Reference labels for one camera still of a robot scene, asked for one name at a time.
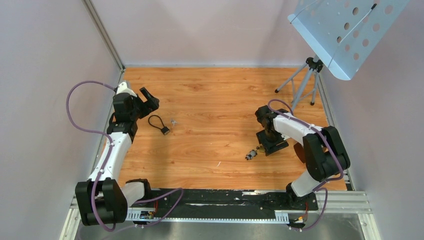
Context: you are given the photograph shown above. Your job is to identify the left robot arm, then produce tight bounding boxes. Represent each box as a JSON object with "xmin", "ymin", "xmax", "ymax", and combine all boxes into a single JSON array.
[{"xmin": 75, "ymin": 83, "xmax": 160, "ymax": 227}]

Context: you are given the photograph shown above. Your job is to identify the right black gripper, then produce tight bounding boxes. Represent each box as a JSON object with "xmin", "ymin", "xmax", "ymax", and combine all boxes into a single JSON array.
[{"xmin": 256, "ymin": 130, "xmax": 288, "ymax": 156}]

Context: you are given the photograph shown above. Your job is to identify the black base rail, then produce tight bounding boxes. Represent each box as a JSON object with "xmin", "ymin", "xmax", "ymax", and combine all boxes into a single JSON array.
[{"xmin": 125, "ymin": 187, "xmax": 372, "ymax": 229}]

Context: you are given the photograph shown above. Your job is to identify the black cable lock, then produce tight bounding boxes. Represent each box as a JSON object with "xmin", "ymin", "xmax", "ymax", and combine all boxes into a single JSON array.
[{"xmin": 147, "ymin": 114, "xmax": 171, "ymax": 136}]

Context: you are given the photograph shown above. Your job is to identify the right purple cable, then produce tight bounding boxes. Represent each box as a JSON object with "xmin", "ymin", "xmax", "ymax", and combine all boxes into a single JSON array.
[{"xmin": 267, "ymin": 98, "xmax": 345, "ymax": 193}]

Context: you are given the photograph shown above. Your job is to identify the brown wooden metronome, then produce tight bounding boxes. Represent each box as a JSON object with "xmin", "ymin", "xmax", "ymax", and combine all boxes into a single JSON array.
[{"xmin": 293, "ymin": 142, "xmax": 306, "ymax": 164}]

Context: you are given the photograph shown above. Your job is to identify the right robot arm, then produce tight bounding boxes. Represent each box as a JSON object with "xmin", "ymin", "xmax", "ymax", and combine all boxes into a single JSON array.
[{"xmin": 255, "ymin": 105, "xmax": 351, "ymax": 209}]

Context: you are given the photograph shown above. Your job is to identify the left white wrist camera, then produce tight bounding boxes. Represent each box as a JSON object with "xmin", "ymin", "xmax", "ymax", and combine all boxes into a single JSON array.
[{"xmin": 115, "ymin": 81, "xmax": 137, "ymax": 97}]

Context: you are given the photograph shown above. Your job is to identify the small brass padlock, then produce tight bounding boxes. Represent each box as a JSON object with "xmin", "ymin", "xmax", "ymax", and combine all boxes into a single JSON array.
[{"xmin": 258, "ymin": 145, "xmax": 265, "ymax": 153}]

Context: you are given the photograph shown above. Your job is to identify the small padlock keys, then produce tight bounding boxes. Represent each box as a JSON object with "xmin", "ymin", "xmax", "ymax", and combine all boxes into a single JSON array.
[{"xmin": 245, "ymin": 149, "xmax": 258, "ymax": 161}]

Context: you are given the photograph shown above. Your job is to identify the light blue music stand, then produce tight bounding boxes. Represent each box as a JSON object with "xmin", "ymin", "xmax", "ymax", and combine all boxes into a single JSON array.
[{"xmin": 287, "ymin": 0, "xmax": 408, "ymax": 81}]

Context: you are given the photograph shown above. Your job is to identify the grey stand tripod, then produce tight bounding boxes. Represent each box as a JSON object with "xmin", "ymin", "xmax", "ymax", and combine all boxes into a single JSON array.
[{"xmin": 274, "ymin": 55, "xmax": 324, "ymax": 110}]

